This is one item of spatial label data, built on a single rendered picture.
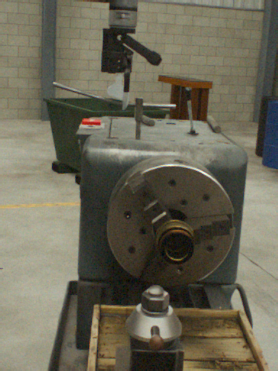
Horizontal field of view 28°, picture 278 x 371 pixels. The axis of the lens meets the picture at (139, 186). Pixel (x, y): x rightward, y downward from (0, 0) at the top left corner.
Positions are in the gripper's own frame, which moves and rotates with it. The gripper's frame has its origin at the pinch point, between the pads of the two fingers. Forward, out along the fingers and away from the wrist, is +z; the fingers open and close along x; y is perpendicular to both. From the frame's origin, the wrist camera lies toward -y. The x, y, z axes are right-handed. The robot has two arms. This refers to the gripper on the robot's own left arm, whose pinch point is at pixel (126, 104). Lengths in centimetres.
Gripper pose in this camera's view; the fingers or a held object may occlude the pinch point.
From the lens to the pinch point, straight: 152.4
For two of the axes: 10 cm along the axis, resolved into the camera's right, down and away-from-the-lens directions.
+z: -0.6, 9.7, 2.4
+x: 0.3, 2.4, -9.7
